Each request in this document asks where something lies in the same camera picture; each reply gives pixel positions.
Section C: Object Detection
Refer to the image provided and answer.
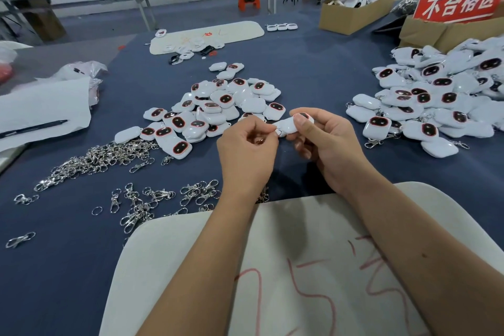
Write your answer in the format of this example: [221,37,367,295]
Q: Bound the person's left forearm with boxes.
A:
[138,192,265,336]

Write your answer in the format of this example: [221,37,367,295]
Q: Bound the white paper sheet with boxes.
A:
[0,78,92,153]

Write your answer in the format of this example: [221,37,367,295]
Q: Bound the white tag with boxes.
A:
[274,113,316,138]

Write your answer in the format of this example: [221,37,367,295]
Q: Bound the person's right hand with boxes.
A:
[285,107,375,195]

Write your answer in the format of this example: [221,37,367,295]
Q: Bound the long white foam board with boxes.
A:
[150,20,266,56]

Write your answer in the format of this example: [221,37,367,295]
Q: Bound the person's left hand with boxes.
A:
[216,115,280,203]

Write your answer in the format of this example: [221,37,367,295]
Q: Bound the white plastic bag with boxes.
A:
[0,40,33,65]

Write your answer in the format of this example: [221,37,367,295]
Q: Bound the person's right forearm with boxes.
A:
[342,174,504,336]

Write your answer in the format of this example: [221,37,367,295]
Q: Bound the flat brown cardboard box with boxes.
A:
[399,15,504,53]

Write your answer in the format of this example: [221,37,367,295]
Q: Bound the white foam board red marks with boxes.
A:
[99,182,504,336]

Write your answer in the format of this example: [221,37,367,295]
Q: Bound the black pen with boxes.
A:
[0,119,69,139]

